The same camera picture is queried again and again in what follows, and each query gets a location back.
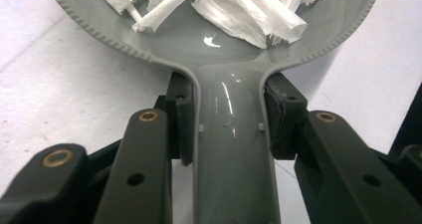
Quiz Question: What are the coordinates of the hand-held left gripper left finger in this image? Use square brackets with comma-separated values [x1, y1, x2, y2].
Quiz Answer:
[153, 71, 195, 167]

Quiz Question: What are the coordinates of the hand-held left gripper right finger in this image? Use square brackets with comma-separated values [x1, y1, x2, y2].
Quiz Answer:
[264, 71, 311, 161]

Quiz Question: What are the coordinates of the grey dustpan with orange edge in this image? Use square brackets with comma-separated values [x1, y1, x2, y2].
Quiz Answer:
[44, 0, 383, 224]

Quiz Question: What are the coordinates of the pile of white paper scraps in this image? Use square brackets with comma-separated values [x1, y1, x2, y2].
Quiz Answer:
[95, 0, 328, 50]

